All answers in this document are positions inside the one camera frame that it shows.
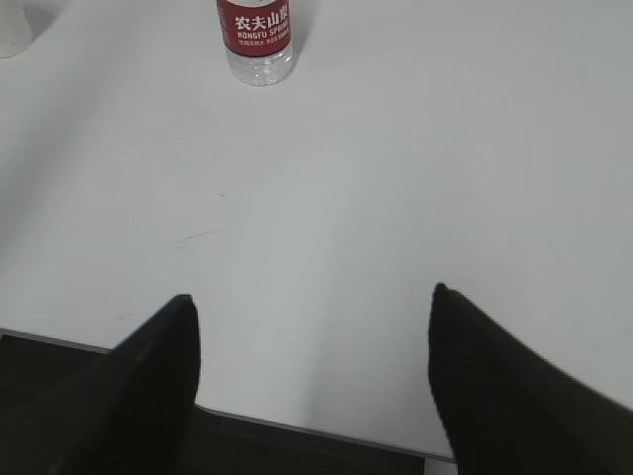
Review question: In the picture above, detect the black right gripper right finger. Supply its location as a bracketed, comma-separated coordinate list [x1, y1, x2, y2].
[427, 283, 632, 474]

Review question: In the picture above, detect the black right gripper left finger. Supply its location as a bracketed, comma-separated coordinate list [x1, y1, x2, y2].
[1, 295, 201, 474]

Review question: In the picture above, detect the white paper cup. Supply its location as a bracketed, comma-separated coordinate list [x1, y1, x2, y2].
[0, 0, 34, 58]

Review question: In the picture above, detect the Nongfu Spring water bottle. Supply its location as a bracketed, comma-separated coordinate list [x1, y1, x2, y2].
[216, 0, 293, 86]

